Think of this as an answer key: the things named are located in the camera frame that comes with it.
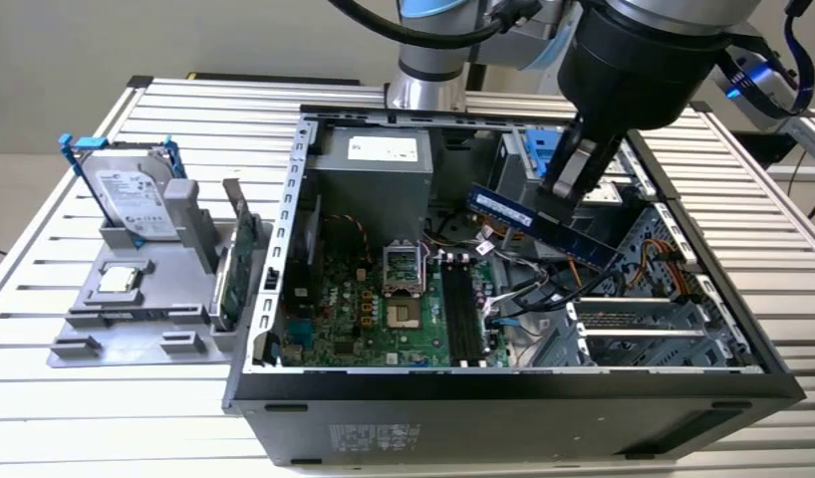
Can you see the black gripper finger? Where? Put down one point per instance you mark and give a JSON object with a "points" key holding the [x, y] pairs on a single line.
{"points": [[610, 149], [569, 169]]}

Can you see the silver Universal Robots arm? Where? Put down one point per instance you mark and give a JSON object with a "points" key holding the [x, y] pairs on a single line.
{"points": [[424, 70]]}

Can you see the black RAM slot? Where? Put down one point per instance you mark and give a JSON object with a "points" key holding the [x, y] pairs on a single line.
{"points": [[460, 311], [476, 311], [451, 311], [467, 311]]}

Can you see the blue plastic drive latch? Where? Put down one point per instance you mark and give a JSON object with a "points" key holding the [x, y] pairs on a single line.
{"points": [[540, 149]]}

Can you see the black table corner cap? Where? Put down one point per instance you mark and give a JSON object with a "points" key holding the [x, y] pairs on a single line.
{"points": [[700, 106], [139, 82]]}

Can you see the black rectangular object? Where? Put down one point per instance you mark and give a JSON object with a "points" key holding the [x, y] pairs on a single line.
{"points": [[762, 147]]}

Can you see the thin metal locking lever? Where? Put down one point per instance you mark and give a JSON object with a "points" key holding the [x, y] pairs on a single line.
{"points": [[424, 269]]}

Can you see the grey power supply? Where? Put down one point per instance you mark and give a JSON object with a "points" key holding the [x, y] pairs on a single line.
{"points": [[366, 194]]}

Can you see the CPU socket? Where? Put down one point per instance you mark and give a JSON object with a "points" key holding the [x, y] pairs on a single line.
{"points": [[405, 312]]}

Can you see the green motherboard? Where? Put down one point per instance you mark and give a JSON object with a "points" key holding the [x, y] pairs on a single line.
{"points": [[341, 318]]}

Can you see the black PC case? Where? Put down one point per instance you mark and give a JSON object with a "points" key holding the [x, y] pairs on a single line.
{"points": [[447, 423]]}

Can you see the green graphics card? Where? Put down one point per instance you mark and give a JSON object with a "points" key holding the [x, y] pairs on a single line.
{"points": [[237, 279]]}

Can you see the grey parts rack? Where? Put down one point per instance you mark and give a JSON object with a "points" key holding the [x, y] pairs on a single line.
{"points": [[174, 279]]}

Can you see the hard disk in blue carrier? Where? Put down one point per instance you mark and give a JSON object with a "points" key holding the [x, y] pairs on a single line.
{"points": [[131, 194]]}

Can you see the silver CPU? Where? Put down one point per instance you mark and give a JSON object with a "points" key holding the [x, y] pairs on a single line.
{"points": [[119, 279]]}

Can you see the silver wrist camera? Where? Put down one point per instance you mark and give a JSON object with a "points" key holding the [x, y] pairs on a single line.
{"points": [[759, 84]]}

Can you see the aluminium frame table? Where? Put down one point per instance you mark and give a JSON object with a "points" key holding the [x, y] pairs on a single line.
{"points": [[813, 134]]}

